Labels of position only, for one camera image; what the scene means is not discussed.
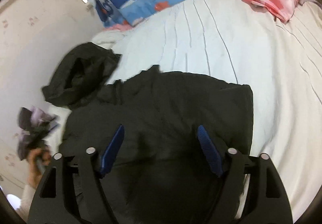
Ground black puffer jacket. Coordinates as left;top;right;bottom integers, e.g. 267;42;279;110
59;66;253;223

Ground person left hand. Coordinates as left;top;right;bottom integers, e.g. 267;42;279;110
27;146;51;189

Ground black fleece garment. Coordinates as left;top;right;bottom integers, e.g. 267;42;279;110
41;42;121;110

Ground white striped duvet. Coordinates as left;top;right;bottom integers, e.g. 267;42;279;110
92;0;321;223

